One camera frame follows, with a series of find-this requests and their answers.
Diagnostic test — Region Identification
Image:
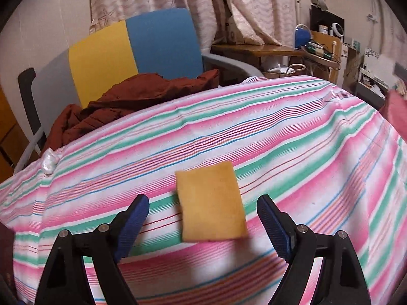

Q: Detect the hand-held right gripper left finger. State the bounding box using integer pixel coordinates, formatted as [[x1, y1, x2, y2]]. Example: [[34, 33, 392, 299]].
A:
[[34, 194, 150, 305]]

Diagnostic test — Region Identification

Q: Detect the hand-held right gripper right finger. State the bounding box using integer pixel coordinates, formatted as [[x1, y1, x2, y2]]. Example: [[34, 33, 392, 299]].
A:
[[256, 194, 372, 305]]

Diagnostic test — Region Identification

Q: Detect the yellow sponge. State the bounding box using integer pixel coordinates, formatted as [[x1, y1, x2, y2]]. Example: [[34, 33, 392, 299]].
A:
[[175, 161, 249, 243]]

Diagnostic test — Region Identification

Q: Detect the striped tablecloth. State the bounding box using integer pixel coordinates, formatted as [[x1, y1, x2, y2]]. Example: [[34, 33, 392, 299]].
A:
[[0, 75, 407, 305]]

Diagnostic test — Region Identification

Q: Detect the white crumpled plastic wrap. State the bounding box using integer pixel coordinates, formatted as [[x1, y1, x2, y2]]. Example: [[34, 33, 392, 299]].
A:
[[40, 149, 61, 175]]

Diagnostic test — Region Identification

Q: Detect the red-brown jacket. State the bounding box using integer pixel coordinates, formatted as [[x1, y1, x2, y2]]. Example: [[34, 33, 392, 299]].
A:
[[48, 68, 221, 153]]

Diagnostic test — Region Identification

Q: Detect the wooden wardrobe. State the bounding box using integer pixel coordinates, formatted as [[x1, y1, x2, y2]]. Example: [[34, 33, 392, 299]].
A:
[[0, 86, 26, 181]]

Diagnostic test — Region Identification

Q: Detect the woven basket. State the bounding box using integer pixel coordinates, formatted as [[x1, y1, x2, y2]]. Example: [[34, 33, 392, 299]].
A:
[[264, 64, 306, 79]]

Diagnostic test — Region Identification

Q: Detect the black rolled mat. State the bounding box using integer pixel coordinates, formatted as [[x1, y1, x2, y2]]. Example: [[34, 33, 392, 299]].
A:
[[17, 68, 48, 153]]

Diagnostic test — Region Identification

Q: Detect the pink cloth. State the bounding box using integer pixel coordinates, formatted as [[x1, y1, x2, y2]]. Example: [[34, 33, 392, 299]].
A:
[[383, 89, 407, 134]]

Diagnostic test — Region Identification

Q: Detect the white storage rack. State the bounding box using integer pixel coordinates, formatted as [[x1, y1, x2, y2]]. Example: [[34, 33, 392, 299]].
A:
[[354, 65, 395, 109]]

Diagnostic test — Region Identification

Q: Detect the wooden side table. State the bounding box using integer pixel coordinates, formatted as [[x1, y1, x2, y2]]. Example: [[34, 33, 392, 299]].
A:
[[210, 44, 339, 80]]

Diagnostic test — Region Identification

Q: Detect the grey yellow blue chair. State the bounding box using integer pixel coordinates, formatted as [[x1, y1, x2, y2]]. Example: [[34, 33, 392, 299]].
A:
[[13, 8, 264, 172]]

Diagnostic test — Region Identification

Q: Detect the blue jug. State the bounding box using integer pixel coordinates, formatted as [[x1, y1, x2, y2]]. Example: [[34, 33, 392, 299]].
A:
[[294, 24, 313, 50]]

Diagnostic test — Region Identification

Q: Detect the brown cardboard box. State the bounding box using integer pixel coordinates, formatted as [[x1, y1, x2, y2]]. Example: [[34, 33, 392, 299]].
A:
[[310, 30, 342, 83]]

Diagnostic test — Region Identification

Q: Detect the floral print paper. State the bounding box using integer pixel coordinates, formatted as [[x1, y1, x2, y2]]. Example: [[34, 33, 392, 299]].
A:
[[364, 48, 395, 80]]

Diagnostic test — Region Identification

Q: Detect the black panel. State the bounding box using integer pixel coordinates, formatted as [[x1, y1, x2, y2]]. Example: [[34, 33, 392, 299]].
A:
[[310, 5, 344, 35]]

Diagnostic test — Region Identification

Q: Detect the starfish print curtain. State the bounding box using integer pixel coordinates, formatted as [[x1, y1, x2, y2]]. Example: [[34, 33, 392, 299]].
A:
[[89, 0, 301, 47]]

